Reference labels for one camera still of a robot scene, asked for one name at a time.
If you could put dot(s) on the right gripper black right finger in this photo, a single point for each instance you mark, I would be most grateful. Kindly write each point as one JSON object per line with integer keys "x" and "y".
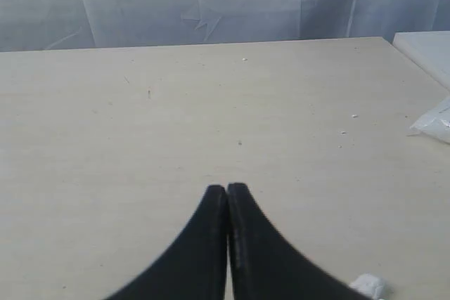
{"x": 264, "y": 265}

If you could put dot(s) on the white foam board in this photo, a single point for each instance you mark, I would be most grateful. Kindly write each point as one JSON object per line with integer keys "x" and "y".
{"x": 429, "y": 50}

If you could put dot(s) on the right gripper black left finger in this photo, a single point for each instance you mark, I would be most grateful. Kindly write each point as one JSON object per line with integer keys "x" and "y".
{"x": 194, "y": 266}

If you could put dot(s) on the clear plastic bag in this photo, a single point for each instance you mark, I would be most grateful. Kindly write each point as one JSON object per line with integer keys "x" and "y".
{"x": 434, "y": 123}

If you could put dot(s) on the white backdrop curtain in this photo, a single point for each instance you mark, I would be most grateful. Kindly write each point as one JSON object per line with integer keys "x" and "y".
{"x": 61, "y": 24}

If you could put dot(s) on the white crumpled foam piece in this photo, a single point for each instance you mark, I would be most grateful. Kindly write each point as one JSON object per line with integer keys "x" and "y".
{"x": 369, "y": 285}

